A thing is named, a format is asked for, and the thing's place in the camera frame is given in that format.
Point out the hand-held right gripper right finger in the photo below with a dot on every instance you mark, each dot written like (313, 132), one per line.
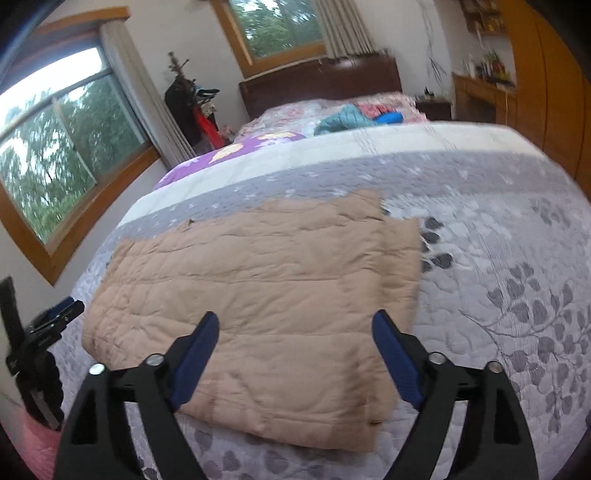
(397, 360)

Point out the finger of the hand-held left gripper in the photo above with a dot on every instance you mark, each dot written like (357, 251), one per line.
(60, 306)
(64, 318)

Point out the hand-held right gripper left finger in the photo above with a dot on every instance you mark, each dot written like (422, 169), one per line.
(196, 360)

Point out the beige quilted jacket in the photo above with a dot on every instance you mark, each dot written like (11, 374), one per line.
(277, 277)

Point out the person's left forearm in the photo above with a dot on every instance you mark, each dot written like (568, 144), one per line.
(37, 438)

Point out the bed with grey floral quilt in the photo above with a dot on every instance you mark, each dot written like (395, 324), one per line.
(485, 230)

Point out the purple flower blanket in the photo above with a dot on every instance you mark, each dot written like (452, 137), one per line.
(203, 161)

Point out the black hanging coat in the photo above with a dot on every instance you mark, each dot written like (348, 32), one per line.
(182, 115)

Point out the beige curtain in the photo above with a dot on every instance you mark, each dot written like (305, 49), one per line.
(147, 97)
(344, 27)

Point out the red hanging cloth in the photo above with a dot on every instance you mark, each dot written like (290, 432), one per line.
(208, 131)

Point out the blue cloth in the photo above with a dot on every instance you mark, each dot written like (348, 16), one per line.
(388, 119)

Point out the teal puffer jacket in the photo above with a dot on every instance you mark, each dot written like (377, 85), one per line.
(341, 121)

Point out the dark wooden nightstand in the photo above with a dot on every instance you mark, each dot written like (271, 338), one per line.
(434, 110)

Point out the pink patterned cloth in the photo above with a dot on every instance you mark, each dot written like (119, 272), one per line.
(374, 109)

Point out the black and white cap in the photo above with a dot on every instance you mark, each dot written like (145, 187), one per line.
(207, 93)

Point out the wooden coat rack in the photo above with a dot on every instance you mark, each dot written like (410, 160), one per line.
(176, 67)

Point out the wooden desk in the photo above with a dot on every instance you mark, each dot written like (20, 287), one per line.
(480, 99)

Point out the dark wooden headboard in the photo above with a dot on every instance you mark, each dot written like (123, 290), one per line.
(314, 85)

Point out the white bottle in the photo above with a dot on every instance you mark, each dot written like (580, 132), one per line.
(471, 67)

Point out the wooden wardrobe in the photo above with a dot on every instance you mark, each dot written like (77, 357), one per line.
(549, 83)

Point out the large wooden frame window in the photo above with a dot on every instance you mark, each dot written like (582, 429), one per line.
(64, 152)

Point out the small wooden frame window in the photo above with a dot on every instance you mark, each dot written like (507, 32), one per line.
(272, 27)

